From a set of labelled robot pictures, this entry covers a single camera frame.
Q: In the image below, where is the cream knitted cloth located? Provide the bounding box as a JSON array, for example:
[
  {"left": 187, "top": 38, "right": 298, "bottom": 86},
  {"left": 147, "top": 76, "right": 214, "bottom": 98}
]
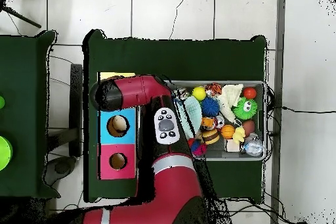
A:
[{"left": 218, "top": 83, "right": 245, "bottom": 124}]

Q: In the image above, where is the black tripod leg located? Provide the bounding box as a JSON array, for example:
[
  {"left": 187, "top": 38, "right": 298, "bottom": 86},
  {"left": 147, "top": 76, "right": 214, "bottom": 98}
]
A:
[{"left": 0, "top": 0, "right": 43, "bottom": 30}]

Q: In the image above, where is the black upright panel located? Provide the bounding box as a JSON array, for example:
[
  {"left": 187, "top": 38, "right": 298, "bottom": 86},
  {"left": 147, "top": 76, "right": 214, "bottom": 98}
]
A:
[{"left": 68, "top": 63, "right": 84, "bottom": 158}]

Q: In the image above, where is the orange tiger plush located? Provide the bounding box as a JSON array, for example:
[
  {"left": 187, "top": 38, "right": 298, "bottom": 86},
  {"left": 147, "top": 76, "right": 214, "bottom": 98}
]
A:
[{"left": 205, "top": 83, "right": 223, "bottom": 96}]

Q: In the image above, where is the blue spiky ball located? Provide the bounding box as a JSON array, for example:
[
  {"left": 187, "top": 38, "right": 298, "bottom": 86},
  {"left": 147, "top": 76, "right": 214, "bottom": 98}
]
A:
[{"left": 200, "top": 97, "right": 221, "bottom": 118}]

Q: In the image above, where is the clear mesh bin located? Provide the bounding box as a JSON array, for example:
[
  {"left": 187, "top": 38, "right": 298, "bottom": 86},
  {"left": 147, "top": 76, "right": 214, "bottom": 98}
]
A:
[{"left": 170, "top": 79, "right": 268, "bottom": 162}]

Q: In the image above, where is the green cloth side table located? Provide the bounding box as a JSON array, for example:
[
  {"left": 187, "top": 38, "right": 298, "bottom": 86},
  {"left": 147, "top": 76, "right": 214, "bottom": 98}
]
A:
[{"left": 0, "top": 30, "right": 58, "bottom": 200}]

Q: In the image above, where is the yellow ball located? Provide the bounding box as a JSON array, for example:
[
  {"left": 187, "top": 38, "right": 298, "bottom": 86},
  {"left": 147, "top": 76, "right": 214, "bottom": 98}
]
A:
[{"left": 192, "top": 86, "right": 207, "bottom": 102}]

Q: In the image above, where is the mint green cloth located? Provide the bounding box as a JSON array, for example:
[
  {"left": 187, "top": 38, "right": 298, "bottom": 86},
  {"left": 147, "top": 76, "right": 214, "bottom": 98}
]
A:
[{"left": 174, "top": 96, "right": 203, "bottom": 138}]

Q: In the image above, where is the wooden box with three holes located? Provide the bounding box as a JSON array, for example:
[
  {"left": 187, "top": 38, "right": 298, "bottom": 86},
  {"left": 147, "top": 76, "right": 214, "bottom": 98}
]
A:
[{"left": 98, "top": 71, "right": 138, "bottom": 181}]

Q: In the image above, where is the small orange basketball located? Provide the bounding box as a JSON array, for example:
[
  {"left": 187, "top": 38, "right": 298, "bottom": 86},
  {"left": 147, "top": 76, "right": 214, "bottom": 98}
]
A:
[{"left": 220, "top": 124, "right": 236, "bottom": 140}]

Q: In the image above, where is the dark green table cloth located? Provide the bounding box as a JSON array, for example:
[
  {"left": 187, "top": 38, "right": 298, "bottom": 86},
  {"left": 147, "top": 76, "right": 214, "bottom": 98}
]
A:
[{"left": 83, "top": 28, "right": 268, "bottom": 204}]

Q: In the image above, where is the green spiky ball with eyes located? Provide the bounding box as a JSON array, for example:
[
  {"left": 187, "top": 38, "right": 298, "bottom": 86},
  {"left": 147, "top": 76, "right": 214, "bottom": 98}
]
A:
[{"left": 233, "top": 97, "right": 259, "bottom": 122}]

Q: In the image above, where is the bright green cup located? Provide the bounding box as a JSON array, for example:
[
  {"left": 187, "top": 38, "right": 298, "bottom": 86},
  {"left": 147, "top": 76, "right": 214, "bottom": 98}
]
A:
[{"left": 0, "top": 135, "right": 14, "bottom": 172}]

